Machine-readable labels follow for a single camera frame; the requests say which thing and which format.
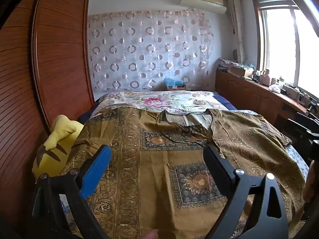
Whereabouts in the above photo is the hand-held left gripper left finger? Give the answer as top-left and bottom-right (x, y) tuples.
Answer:
(31, 145), (111, 239)

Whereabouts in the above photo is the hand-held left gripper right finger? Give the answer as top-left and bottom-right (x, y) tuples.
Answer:
(203, 144), (289, 239)

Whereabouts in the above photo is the brown patterned shirt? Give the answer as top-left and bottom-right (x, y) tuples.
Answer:
(60, 107), (306, 239)

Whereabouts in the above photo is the person's left hand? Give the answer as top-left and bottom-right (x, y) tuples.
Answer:
(138, 229), (160, 239)

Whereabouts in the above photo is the yellow plush toy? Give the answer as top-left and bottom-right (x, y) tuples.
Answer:
(32, 115), (84, 180)

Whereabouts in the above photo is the pink figurine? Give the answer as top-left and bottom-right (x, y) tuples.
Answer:
(260, 70), (272, 85)

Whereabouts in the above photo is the wooden window cabinet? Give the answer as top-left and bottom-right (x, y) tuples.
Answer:
(215, 70), (309, 127)

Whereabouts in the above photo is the dark blue blanket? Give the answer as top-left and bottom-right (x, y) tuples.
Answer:
(216, 93), (237, 110)

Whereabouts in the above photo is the window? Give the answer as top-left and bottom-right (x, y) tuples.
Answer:
(252, 0), (319, 97)

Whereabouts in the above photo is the tan cardboard box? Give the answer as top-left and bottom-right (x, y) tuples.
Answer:
(230, 66), (252, 77)

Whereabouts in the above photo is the floral quilt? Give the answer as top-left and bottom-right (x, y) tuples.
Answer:
(91, 91), (237, 130)

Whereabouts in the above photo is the blue plastic bag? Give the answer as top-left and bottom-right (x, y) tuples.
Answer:
(164, 78), (185, 86)

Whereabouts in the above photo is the pale window curtain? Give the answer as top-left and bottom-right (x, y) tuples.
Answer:
(227, 0), (245, 63)

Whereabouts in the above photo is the wooden wardrobe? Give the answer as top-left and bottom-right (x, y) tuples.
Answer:
(0, 0), (95, 229)

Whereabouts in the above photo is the circle patterned sheer curtain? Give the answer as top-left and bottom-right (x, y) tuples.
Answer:
(87, 9), (215, 91)

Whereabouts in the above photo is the wall air conditioner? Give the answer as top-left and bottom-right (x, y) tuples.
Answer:
(180, 0), (227, 14)

